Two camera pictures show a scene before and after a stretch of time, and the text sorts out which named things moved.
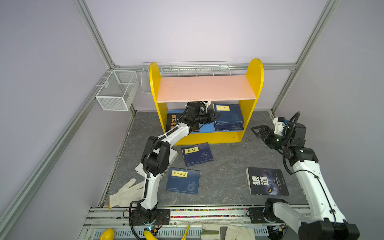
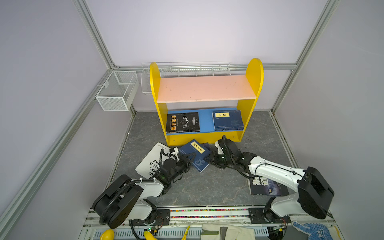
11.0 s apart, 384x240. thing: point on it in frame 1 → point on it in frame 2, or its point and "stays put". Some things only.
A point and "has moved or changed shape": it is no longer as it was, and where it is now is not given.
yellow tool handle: x=149 y=236 stays put
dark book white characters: x=266 y=181 stays put
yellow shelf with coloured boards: x=232 y=95 stays put
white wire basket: x=183 y=69 stays put
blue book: x=183 y=180 → x=198 y=161
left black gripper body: x=206 y=118 → x=180 y=167
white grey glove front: x=213 y=231 stays put
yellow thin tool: x=184 y=236 stays put
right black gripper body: x=272 y=141 → x=220 y=161
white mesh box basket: x=120 y=91 stays put
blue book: x=231 y=113 has moved or changed shape
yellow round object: x=107 y=234 stays put
